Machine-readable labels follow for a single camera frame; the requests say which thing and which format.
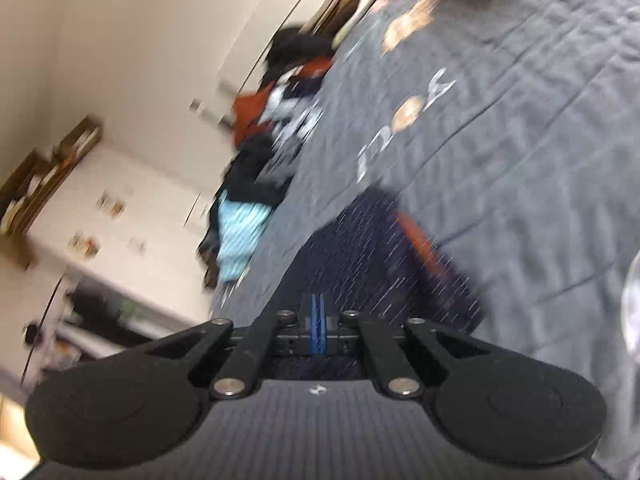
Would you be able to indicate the pile of unfolded clothes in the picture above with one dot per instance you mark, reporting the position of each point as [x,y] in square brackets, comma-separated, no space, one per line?
[250,110]

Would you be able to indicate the teal zigzag cloth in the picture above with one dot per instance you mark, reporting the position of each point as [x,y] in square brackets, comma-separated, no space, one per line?
[240,235]

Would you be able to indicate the grey-blue crumpled clothes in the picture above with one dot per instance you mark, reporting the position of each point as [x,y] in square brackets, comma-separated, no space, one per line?
[295,120]

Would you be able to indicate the navy patterned sweater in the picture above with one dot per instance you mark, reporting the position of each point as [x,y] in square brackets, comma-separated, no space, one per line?
[360,260]

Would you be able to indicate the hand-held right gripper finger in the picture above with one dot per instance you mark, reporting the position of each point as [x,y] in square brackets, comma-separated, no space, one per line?
[321,325]
[311,325]

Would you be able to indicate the brown storage boxes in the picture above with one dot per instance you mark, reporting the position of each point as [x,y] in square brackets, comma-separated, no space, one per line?
[45,180]

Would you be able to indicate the black crumpled clothes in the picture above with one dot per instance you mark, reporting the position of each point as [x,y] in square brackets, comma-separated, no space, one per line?
[255,170]

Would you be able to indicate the grey quilted bedspread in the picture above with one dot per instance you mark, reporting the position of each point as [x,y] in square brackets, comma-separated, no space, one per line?
[525,135]

